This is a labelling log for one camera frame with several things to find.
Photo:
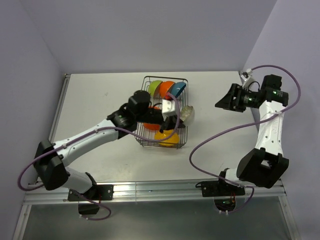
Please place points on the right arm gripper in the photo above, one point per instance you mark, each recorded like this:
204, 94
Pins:
227, 102

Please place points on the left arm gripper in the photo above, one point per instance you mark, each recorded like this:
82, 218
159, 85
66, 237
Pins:
171, 122

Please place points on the red orange square bowl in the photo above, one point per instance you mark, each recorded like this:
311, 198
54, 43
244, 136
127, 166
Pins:
152, 119

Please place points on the orange white round bowl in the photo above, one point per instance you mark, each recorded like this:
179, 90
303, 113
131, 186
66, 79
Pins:
165, 87

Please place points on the white square bowl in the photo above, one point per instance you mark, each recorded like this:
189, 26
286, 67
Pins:
154, 87

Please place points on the flower shaped patterned dish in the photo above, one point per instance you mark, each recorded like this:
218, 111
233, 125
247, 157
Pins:
188, 113

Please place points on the blue ceramic bowl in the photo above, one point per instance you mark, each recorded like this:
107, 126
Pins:
178, 88

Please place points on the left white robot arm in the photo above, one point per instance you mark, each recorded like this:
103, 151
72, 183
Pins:
52, 160

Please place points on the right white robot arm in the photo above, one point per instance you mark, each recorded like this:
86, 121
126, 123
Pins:
264, 165

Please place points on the black wire dish rack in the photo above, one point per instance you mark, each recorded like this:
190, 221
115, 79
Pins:
148, 138

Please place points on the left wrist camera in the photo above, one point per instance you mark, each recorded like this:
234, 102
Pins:
168, 108

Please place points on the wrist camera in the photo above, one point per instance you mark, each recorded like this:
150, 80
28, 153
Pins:
168, 108
247, 78

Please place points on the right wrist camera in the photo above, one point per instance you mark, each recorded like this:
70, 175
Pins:
247, 78

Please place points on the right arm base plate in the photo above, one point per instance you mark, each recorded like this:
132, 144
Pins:
219, 188

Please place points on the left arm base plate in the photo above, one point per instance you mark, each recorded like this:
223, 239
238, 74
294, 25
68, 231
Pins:
100, 192

